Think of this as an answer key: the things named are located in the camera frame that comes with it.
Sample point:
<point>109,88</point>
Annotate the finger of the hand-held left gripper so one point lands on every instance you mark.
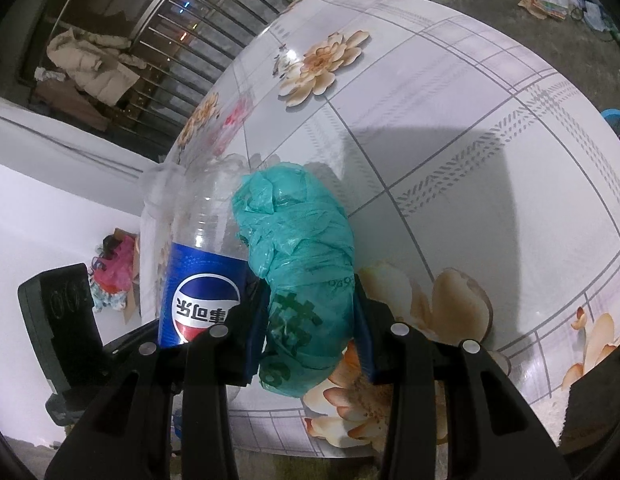
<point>125,342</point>

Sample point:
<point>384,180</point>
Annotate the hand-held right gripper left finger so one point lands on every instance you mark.
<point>256,345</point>

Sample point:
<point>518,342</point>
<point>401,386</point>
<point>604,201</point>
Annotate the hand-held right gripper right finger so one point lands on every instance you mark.
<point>365,340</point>

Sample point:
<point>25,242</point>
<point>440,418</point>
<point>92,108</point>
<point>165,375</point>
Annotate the green plastic bag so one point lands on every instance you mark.
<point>300,260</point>

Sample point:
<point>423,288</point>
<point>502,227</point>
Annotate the clear bottle with blue label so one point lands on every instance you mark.
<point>200,240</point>

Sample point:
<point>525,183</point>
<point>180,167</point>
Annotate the pink plastic bag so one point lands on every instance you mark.
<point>115,270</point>

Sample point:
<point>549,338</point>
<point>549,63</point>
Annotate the brown cloth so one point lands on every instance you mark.
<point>70,102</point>

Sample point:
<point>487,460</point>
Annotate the dark stool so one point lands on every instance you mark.
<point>594,405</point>

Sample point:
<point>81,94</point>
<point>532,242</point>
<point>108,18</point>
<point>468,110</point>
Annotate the beige padded jacket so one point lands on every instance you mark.
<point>95,70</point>

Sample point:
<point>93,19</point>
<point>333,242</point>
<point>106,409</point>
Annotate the blue plastic basin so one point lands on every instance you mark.
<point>617,120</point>

